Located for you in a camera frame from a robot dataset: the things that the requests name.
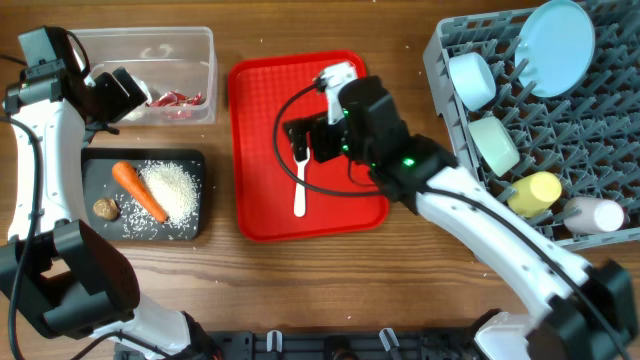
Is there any orange carrot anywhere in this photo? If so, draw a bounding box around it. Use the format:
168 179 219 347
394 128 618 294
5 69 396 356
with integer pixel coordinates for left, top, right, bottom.
112 161 168 223

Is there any brown nut shell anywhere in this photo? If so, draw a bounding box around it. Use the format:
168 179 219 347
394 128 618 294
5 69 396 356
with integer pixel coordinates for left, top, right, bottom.
92 198 120 221

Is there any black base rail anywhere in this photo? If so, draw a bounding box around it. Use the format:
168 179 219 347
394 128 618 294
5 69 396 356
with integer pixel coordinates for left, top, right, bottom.
113 327 476 360

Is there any green bowl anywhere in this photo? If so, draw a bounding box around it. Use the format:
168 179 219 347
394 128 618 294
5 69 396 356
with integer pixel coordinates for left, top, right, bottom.
468 117 520 177

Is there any pink plastic cup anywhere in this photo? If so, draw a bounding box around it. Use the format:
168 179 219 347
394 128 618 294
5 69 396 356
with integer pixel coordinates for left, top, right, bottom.
563 197 625 235

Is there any white tissue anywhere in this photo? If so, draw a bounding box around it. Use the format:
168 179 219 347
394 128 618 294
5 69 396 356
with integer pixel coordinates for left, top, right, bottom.
123 75 152 122

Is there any red snack wrapper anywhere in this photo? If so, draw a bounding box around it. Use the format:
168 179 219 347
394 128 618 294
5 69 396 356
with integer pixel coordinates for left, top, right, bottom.
145 91 205 120

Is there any grey dishwasher rack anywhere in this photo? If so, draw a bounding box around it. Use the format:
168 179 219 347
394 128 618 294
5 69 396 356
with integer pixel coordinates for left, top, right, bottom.
423 1 639 251

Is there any red serving tray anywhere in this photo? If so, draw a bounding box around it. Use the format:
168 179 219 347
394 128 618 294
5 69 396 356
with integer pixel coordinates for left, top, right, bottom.
228 50 390 243

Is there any white plastic spoon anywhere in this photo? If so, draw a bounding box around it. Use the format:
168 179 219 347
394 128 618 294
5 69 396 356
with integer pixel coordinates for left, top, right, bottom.
293 148 310 218

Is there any white rice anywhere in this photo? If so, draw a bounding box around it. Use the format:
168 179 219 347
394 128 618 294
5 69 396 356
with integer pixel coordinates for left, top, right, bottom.
113 160 201 241

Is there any black plastic tray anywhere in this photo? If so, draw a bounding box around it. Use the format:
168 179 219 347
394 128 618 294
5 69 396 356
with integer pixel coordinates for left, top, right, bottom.
81 148 206 241

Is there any light blue bowl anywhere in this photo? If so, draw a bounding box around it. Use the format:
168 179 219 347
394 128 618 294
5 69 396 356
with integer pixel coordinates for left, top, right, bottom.
449 52 496 111

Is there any light blue plate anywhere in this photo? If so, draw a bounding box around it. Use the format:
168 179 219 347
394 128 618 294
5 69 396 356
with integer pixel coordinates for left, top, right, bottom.
514 0 595 98

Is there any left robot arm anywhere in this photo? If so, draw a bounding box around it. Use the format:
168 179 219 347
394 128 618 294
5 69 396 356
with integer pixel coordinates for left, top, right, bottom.
1 60 220 359

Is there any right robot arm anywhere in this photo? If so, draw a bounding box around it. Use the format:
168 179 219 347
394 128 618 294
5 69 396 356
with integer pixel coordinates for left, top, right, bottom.
311 73 639 359

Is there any clear plastic bin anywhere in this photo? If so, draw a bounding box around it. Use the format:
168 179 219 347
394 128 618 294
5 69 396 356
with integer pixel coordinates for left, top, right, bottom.
74 26 218 127

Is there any yellow plastic cup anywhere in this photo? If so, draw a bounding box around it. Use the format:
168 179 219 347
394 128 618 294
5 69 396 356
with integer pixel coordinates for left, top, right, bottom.
507 171 562 218

